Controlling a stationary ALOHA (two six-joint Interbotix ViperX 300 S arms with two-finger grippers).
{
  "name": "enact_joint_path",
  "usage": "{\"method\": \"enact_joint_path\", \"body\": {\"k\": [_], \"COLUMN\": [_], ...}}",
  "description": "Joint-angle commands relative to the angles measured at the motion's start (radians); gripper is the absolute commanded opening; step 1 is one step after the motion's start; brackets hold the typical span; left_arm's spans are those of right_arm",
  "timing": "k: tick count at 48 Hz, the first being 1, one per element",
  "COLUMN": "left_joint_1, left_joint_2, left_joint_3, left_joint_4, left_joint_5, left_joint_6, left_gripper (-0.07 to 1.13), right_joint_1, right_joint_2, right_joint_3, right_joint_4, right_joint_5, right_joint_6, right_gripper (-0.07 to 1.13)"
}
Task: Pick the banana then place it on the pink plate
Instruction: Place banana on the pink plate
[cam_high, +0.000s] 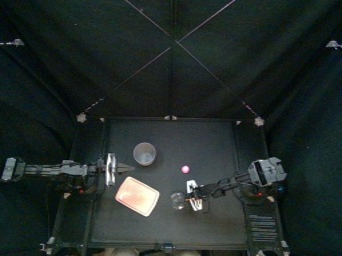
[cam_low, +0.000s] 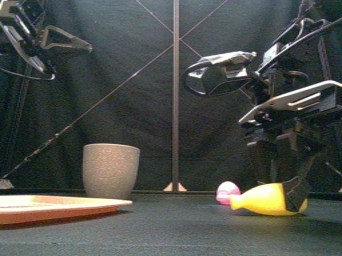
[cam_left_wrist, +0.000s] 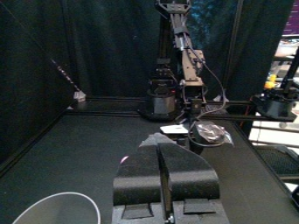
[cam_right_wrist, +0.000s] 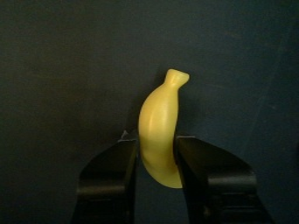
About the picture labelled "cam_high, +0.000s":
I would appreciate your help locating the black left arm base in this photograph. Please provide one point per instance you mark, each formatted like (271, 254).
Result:
(76, 189)

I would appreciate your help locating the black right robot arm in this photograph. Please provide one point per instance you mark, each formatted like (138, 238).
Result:
(266, 172)

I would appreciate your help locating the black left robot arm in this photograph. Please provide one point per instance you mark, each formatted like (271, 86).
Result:
(53, 170)

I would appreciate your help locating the pink square plate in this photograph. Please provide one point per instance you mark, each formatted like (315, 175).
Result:
(136, 196)

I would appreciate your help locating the small clear glass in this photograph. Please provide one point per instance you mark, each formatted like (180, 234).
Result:
(176, 200)

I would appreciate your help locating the small pink ball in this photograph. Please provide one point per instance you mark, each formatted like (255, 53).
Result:
(186, 169)

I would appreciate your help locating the grey plastic cup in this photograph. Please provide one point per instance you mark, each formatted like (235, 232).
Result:
(144, 154)

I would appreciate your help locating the black table edge clamp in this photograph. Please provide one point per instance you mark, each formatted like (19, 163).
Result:
(167, 247)

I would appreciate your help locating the silver frame corner bracket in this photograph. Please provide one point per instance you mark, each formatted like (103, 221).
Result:
(333, 44)
(170, 117)
(283, 248)
(80, 117)
(15, 42)
(47, 246)
(259, 121)

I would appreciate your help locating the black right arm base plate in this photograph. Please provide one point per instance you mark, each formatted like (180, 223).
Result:
(262, 226)

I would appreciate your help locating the black vertical frame pole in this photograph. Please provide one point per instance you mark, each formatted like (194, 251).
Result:
(172, 80)

